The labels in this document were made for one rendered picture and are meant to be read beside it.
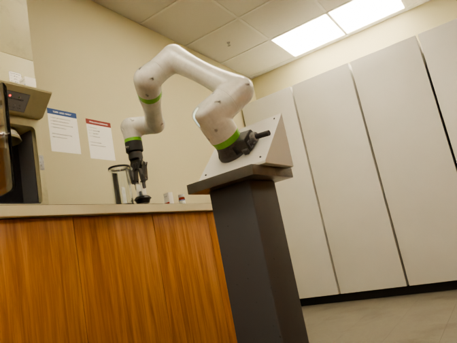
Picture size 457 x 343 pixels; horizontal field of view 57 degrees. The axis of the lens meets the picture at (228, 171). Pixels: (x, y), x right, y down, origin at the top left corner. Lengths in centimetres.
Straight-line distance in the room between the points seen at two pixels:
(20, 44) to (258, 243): 146
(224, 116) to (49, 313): 95
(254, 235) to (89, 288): 67
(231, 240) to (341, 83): 288
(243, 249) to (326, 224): 262
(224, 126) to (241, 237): 44
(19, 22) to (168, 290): 147
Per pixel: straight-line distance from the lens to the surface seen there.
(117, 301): 187
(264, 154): 161
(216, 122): 165
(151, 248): 204
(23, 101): 208
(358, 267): 416
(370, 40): 483
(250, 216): 161
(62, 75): 298
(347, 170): 414
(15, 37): 231
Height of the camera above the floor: 64
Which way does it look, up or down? 11 degrees up
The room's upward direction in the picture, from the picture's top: 11 degrees counter-clockwise
